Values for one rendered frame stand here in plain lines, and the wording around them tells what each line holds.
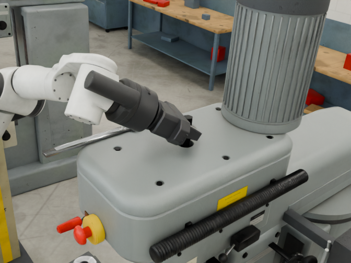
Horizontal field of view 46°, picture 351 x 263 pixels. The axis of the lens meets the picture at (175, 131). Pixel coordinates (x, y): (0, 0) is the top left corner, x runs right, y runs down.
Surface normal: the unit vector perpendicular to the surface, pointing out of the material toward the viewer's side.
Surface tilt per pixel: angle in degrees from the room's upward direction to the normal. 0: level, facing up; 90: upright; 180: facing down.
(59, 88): 76
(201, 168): 0
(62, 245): 0
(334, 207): 0
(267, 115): 90
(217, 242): 90
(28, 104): 98
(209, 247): 90
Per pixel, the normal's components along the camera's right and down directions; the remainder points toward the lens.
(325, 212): 0.07, -0.87
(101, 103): 0.58, 0.03
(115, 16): 0.63, 0.42
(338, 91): -0.77, 0.26
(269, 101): -0.06, 0.48
